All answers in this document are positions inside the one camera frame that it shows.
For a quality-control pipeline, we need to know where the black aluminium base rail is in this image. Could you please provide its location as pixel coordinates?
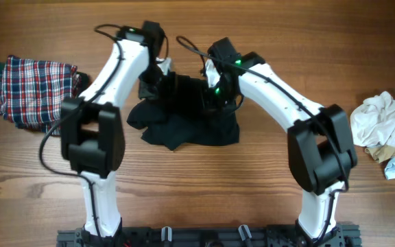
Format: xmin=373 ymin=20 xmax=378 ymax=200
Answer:
xmin=56 ymin=224 xmax=362 ymax=247

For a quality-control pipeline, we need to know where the tan crumpled cloth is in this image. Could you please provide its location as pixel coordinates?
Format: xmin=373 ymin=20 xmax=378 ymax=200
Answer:
xmin=365 ymin=145 xmax=395 ymax=163

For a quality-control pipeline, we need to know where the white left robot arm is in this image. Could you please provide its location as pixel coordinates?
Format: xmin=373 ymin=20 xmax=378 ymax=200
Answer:
xmin=60 ymin=21 xmax=171 ymax=246

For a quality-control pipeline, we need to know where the black t-shirt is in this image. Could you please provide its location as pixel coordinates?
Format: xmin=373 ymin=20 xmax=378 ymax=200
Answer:
xmin=127 ymin=72 xmax=240 ymax=150

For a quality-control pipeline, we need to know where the white crumpled cloth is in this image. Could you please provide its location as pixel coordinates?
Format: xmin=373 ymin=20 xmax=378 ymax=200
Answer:
xmin=350 ymin=91 xmax=395 ymax=148

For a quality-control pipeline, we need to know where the plaid folded shirt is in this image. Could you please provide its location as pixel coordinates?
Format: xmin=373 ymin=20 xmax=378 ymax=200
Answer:
xmin=0 ymin=55 xmax=77 ymax=132

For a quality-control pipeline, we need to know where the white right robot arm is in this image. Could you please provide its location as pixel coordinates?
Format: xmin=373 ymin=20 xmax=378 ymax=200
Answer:
xmin=204 ymin=38 xmax=357 ymax=246

